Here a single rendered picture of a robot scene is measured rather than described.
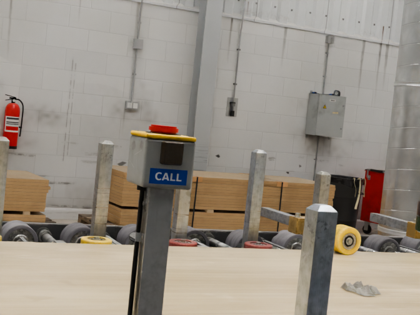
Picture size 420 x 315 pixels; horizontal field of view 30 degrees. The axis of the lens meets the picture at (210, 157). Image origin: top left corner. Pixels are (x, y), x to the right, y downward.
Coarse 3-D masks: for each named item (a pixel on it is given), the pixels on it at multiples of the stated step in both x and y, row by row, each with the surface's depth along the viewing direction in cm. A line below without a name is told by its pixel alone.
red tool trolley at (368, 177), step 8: (368, 176) 963; (376, 176) 952; (368, 184) 963; (376, 184) 952; (368, 192) 962; (376, 192) 951; (368, 200) 962; (376, 200) 950; (368, 208) 961; (376, 208) 950; (368, 216) 960; (368, 224) 971; (368, 232) 967
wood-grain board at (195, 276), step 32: (0, 256) 171; (32, 256) 174; (64, 256) 178; (96, 256) 182; (128, 256) 186; (192, 256) 194; (224, 256) 199; (256, 256) 204; (288, 256) 209; (352, 256) 220; (384, 256) 225; (416, 256) 232; (0, 288) 142; (32, 288) 145; (64, 288) 147; (96, 288) 150; (128, 288) 153; (192, 288) 159; (224, 288) 162; (256, 288) 165; (288, 288) 168; (384, 288) 179; (416, 288) 183
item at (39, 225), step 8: (32, 224) 259; (40, 224) 260; (48, 224) 261; (56, 224) 262; (64, 224) 264; (88, 224) 268; (56, 232) 263; (112, 232) 270; (208, 232) 285; (216, 232) 286; (224, 232) 288; (264, 232) 294; (272, 232) 296; (224, 240) 288; (400, 240) 319
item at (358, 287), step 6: (360, 282) 172; (342, 288) 173; (348, 288) 171; (354, 288) 171; (360, 288) 170; (366, 288) 170; (372, 288) 172; (360, 294) 168; (366, 294) 168; (372, 294) 169
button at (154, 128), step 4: (152, 124) 104; (152, 128) 103; (156, 128) 103; (160, 128) 103; (164, 128) 103; (168, 128) 103; (172, 128) 104; (176, 128) 104; (160, 132) 103; (164, 132) 103; (168, 132) 103; (172, 132) 104
